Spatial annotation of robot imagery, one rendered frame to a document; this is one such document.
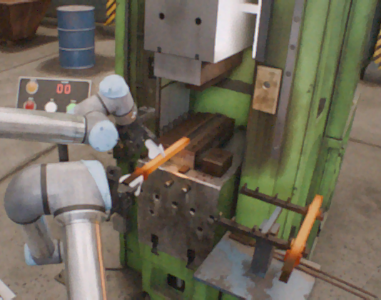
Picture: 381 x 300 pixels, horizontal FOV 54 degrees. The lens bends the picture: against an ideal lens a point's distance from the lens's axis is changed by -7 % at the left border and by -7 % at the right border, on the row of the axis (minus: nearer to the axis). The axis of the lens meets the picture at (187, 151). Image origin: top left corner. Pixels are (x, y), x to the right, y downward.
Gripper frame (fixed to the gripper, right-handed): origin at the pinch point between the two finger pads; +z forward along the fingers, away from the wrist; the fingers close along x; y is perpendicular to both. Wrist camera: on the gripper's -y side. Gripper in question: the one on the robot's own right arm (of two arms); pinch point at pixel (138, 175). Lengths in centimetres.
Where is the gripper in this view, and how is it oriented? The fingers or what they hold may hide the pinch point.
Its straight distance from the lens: 138.6
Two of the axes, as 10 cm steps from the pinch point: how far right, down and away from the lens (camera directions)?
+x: 8.8, 2.7, -4.0
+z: 4.8, -3.8, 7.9
